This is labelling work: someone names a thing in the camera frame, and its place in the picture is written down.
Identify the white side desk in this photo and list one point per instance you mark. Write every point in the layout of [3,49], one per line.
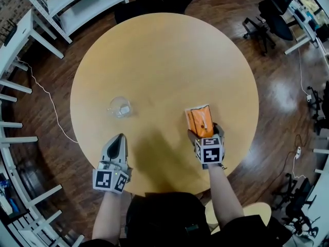
[18,42]

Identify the person's right forearm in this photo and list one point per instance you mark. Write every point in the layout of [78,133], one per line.
[223,194]

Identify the computer monitor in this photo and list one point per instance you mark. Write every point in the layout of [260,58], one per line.
[312,5]

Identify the orange snack packet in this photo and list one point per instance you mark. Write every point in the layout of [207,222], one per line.
[201,120]

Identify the person's left forearm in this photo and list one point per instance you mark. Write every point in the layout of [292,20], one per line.
[109,215]

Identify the light wooden stool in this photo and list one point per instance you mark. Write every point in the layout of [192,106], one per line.
[257,211]

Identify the black office chair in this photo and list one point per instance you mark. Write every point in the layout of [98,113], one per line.
[321,107]
[299,202]
[278,14]

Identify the white computer desk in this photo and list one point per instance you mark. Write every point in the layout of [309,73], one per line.
[306,32]

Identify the round wooden table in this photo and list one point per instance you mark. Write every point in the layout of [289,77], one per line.
[164,68]

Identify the white metal shelving rack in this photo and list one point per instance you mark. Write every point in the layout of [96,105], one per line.
[77,6]

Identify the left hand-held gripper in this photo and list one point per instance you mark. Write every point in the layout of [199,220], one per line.
[114,163]

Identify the white power strip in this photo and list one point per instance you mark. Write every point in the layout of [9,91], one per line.
[298,153]

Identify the person's black clothing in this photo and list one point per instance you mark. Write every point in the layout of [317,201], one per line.
[167,220]

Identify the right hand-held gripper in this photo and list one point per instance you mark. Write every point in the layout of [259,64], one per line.
[209,152]

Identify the clear glass cup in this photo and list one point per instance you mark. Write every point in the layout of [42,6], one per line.
[119,107]

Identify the white slatted rack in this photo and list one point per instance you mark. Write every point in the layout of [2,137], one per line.
[15,163]

